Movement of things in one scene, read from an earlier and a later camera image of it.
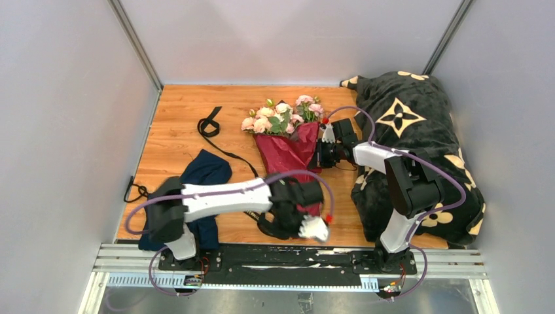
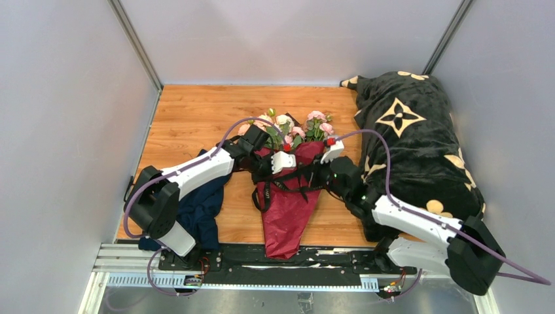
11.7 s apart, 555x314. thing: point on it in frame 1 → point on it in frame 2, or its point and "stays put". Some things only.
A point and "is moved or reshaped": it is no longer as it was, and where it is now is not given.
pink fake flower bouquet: [282, 117] → [282, 133]
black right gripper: [322, 161] → [317, 167]
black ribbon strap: [211, 127] is moved or reshaped
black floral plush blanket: [411, 111] stays put
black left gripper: [276, 227] → [260, 178]
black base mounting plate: [282, 266] stays put
